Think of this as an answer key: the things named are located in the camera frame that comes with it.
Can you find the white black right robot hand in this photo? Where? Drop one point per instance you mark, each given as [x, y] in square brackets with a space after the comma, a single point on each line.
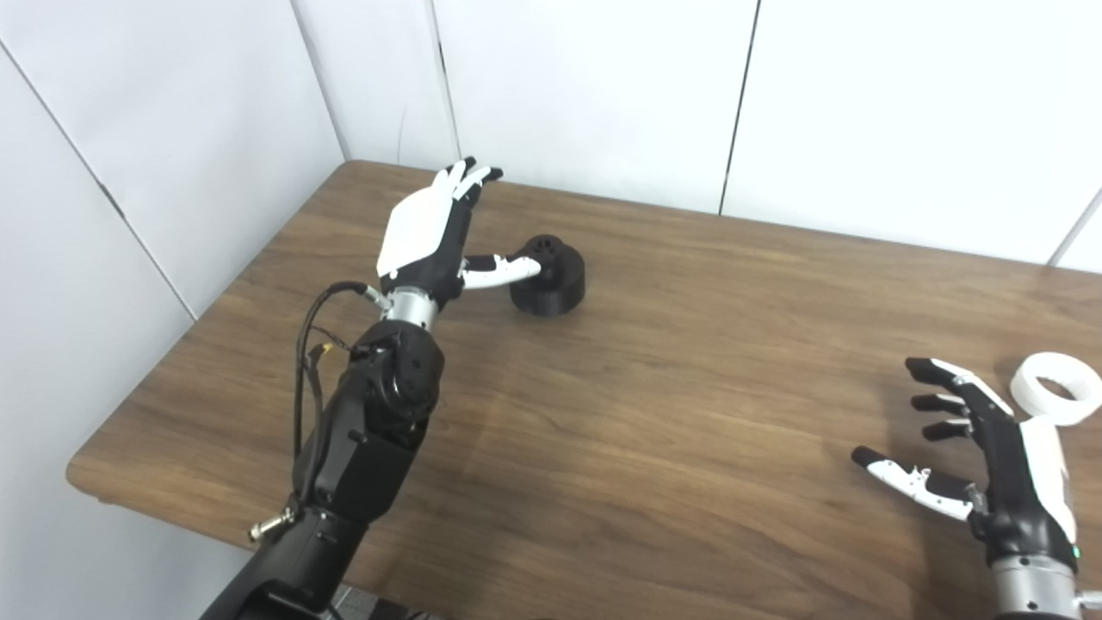
[1020, 499]

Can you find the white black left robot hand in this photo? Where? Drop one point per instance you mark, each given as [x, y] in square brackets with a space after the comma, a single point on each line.
[417, 228]

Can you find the round black part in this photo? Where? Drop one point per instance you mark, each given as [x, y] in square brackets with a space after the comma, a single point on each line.
[555, 288]

